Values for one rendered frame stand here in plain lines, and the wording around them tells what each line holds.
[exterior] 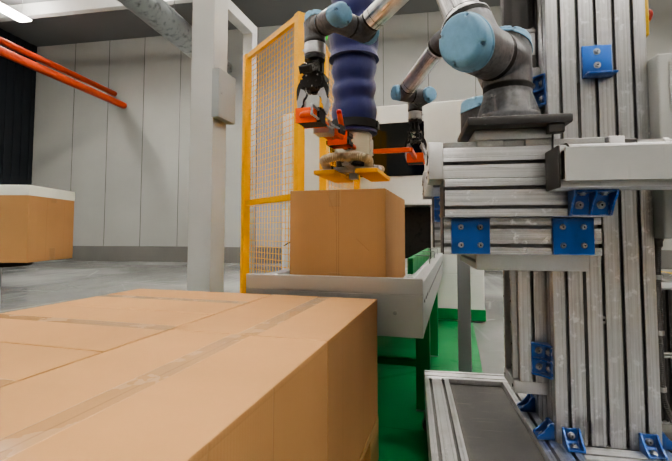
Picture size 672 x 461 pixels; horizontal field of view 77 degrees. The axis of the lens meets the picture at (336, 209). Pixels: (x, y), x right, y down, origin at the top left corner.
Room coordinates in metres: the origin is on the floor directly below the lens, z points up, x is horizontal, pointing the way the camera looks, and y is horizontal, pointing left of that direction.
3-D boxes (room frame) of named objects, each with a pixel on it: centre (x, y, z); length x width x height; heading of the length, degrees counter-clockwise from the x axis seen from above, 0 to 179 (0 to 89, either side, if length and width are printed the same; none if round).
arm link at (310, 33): (1.43, 0.07, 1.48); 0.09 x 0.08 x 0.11; 40
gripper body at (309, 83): (1.44, 0.07, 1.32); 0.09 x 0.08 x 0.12; 164
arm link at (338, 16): (1.36, 0.00, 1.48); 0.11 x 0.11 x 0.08; 40
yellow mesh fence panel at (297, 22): (2.80, 0.44, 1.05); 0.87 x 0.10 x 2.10; 36
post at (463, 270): (2.06, -0.62, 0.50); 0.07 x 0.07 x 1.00; 74
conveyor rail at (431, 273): (2.68, -0.61, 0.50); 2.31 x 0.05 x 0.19; 164
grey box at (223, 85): (2.60, 0.70, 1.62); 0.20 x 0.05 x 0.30; 164
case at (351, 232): (1.99, -0.08, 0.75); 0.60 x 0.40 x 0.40; 164
